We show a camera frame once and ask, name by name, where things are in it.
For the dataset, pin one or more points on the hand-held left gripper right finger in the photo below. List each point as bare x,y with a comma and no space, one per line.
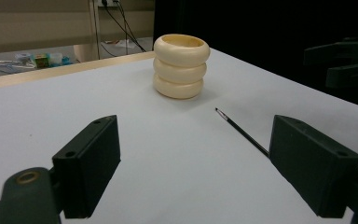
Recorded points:
310,165

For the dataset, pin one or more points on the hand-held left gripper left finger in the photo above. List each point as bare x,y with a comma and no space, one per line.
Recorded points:
87,161

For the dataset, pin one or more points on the thin black paint brush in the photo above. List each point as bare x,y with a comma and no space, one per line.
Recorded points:
242,132

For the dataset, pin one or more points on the cream ribbed pen holder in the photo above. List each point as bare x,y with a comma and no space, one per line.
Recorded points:
180,71

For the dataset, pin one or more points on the blue and white packets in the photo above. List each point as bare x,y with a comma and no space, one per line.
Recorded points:
60,59

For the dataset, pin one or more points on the green and yellow box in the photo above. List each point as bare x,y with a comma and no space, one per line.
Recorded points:
42,61

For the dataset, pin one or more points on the beige furniture leg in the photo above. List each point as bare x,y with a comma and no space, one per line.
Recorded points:
88,51

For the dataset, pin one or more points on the clear plastic packaging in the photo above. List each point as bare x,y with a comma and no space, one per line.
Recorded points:
6,63

